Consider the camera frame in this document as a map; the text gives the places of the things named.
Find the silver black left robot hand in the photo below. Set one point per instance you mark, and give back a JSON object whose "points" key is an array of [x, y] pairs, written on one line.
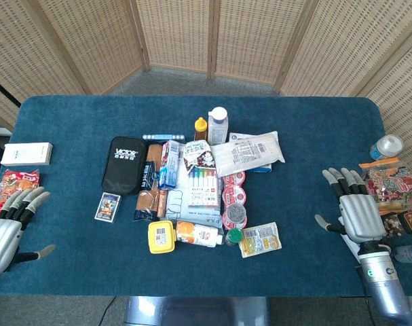
{"points": [[3, 241]]}

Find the orange juice carton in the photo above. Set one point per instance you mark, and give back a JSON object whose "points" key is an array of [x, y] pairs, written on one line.
{"points": [[199, 234]]}

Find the white rectangular box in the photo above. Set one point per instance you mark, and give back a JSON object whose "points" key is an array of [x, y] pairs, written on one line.
{"points": [[26, 153]]}

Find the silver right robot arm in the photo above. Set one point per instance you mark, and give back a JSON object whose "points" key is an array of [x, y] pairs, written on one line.
{"points": [[382, 282]]}

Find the honey bottle yellow cap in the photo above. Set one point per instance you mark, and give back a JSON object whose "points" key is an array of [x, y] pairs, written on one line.
{"points": [[200, 130]]}

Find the playing card box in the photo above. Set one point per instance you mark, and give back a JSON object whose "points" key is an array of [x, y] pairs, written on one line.
{"points": [[108, 207]]}

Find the blue pill organiser strip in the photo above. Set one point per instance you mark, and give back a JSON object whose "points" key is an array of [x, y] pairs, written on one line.
{"points": [[154, 136]]}

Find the spaghetti pack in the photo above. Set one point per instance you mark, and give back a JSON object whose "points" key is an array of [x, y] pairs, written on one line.
{"points": [[149, 159]]}

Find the small bottle white cap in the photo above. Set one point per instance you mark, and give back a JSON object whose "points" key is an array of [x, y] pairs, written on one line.
{"points": [[387, 146]]}

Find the black Victor zip pouch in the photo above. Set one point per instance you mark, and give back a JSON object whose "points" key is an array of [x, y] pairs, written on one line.
{"points": [[122, 169]]}

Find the yellow food packet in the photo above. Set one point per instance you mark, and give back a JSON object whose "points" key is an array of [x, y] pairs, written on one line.
{"points": [[260, 239]]}

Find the woven bamboo folding screen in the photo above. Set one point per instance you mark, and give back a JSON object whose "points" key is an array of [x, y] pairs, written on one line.
{"points": [[178, 34]]}

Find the coloured marker pen set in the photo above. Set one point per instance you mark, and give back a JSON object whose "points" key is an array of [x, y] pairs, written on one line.
{"points": [[204, 190]]}

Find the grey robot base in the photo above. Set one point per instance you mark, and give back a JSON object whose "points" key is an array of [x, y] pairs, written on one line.
{"points": [[195, 312]]}

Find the clear tub of clips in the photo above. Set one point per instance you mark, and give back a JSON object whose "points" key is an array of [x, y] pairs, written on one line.
{"points": [[236, 213]]}

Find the spice jar green cap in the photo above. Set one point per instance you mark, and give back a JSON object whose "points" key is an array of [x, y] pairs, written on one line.
{"points": [[233, 236]]}

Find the green box yellow lid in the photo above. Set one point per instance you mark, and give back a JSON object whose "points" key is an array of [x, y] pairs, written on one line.
{"points": [[161, 237]]}

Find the red lidded cup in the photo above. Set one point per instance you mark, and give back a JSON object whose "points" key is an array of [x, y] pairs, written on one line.
{"points": [[234, 195], [234, 178], [234, 225]]}

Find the colourful printed snack bag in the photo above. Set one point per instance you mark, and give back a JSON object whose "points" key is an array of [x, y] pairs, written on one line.
{"points": [[389, 185]]}

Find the coffee milk candy bag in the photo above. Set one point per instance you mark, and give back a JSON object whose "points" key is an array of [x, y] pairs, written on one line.
{"points": [[199, 154]]}

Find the brown nut pack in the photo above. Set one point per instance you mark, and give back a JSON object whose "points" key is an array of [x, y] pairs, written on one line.
{"points": [[404, 220]]}

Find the clear water bottle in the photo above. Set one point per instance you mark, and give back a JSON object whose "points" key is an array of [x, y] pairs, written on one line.
{"points": [[409, 254]]}

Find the white plastic bag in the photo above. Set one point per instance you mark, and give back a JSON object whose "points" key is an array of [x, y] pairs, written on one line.
{"points": [[246, 153]]}

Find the orange sausage stick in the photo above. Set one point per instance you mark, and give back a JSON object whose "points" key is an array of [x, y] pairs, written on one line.
{"points": [[162, 203]]}

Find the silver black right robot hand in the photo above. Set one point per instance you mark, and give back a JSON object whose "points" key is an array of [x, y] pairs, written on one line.
{"points": [[360, 217]]}

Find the blue table cloth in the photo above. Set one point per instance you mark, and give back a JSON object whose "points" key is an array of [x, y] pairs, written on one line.
{"points": [[73, 258]]}

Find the red snack bag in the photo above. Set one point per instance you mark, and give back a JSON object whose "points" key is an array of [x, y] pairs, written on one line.
{"points": [[17, 183]]}

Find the blue white toothpaste box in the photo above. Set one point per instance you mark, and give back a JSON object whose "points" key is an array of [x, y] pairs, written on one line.
{"points": [[169, 163]]}

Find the clear bottle white cap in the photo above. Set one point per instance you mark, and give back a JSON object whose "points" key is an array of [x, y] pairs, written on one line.
{"points": [[217, 129]]}

